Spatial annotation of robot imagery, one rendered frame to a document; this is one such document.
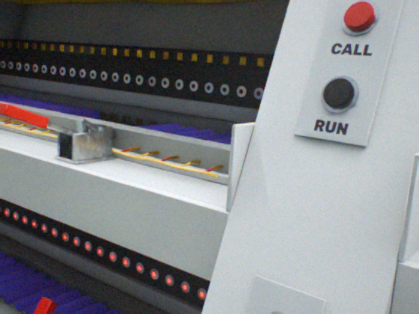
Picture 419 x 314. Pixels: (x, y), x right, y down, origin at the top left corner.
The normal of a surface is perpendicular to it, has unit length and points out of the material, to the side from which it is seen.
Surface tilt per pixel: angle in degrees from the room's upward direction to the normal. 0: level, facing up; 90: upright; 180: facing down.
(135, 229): 110
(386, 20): 90
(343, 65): 90
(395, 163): 90
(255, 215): 90
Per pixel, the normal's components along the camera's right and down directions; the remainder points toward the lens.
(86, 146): 0.79, 0.17
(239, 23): -0.54, -0.24
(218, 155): -0.61, 0.11
